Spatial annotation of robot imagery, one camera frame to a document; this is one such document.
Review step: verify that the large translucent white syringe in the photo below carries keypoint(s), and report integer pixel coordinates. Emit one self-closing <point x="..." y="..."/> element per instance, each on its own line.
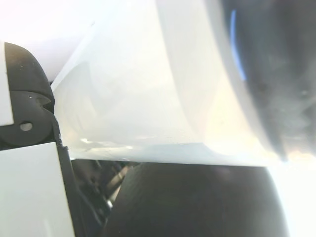
<point x="148" y="98"/>

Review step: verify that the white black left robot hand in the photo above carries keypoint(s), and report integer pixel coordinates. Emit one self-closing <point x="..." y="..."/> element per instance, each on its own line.
<point x="197" y="202"/>

